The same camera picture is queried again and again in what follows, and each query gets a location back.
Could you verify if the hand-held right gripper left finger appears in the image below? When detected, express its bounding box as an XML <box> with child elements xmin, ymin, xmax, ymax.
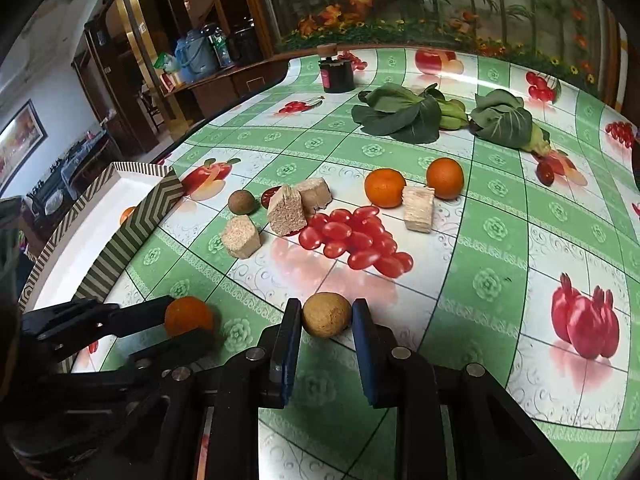
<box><xmin>125</xmin><ymin>298</ymin><xmax>304</xmax><ymax>480</ymax></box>

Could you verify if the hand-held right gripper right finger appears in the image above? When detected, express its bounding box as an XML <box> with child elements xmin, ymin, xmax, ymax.
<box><xmin>351</xmin><ymin>298</ymin><xmax>586</xmax><ymax>480</ymax></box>

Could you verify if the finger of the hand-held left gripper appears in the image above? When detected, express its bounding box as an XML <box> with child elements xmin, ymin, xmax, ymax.
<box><xmin>125</xmin><ymin>331</ymin><xmax>217</xmax><ymax>377</ymax></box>
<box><xmin>21</xmin><ymin>295</ymin><xmax>175</xmax><ymax>361</ymax></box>

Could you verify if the white tray with striped rim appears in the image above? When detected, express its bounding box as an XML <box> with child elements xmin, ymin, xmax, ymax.
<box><xmin>17</xmin><ymin>160</ymin><xmax>186</xmax><ymax>311</ymax></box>

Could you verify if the pile of cherry tomatoes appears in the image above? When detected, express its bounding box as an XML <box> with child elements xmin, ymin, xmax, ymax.
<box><xmin>298</xmin><ymin>205</ymin><xmax>415</xmax><ymax>279</ymax></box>

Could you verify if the beige sugarcane chunk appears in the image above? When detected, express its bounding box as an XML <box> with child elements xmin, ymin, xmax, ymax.
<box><xmin>295</xmin><ymin>177</ymin><xmax>333</xmax><ymax>213</ymax></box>
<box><xmin>402</xmin><ymin>186</ymin><xmax>436</xmax><ymax>234</ymax></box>
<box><xmin>266</xmin><ymin>185</ymin><xmax>308</xmax><ymax>237</ymax></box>
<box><xmin>220</xmin><ymin>216</ymin><xmax>263</xmax><ymax>260</ymax></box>

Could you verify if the cluttered side table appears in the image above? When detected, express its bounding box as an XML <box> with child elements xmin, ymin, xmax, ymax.
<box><xmin>30</xmin><ymin>130</ymin><xmax>116</xmax><ymax>211</ymax></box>

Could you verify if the green checked printed tablecloth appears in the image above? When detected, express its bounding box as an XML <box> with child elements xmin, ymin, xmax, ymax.
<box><xmin>70</xmin><ymin>45</ymin><xmax>640</xmax><ymax>480</ymax></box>

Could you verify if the dark green bok choy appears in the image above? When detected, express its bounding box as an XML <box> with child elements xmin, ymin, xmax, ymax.
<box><xmin>351</xmin><ymin>84</ymin><xmax>443</xmax><ymax>144</ymax></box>

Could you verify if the small light green bok choy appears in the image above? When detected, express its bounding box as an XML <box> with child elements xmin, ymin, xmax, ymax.
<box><xmin>437</xmin><ymin>99</ymin><xmax>471</xmax><ymax>131</ymax></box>

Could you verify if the wooden counter cabinet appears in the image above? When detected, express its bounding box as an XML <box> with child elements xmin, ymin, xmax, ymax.
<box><xmin>162</xmin><ymin>50</ymin><xmax>296</xmax><ymax>126</ymax></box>

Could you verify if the bok choy with pale stem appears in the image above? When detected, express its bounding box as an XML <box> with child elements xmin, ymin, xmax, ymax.
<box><xmin>469</xmin><ymin>89</ymin><xmax>551</xmax><ymax>153</ymax></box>

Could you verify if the small red black box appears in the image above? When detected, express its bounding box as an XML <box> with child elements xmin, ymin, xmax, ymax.
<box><xmin>317</xmin><ymin>44</ymin><xmax>356</xmax><ymax>94</ymax></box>

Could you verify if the grey-blue thermos jug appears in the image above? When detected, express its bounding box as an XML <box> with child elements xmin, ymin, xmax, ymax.
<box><xmin>192</xmin><ymin>29</ymin><xmax>219</xmax><ymax>80</ymax></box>

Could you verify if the clear plastic bottle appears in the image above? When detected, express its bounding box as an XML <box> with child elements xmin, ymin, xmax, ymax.
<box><xmin>210</xmin><ymin>27</ymin><xmax>233</xmax><ymax>68</ymax></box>

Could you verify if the black kettle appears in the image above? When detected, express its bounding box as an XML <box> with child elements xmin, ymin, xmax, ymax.
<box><xmin>229</xmin><ymin>20</ymin><xmax>263</xmax><ymax>66</ymax></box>

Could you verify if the artificial flower display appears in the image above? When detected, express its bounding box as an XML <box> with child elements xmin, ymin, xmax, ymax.
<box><xmin>250</xmin><ymin>0</ymin><xmax>616</xmax><ymax>96</ymax></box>

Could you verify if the framed wall picture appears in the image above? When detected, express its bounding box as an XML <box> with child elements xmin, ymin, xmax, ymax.
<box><xmin>0</xmin><ymin>99</ymin><xmax>48</xmax><ymax>196</ymax></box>

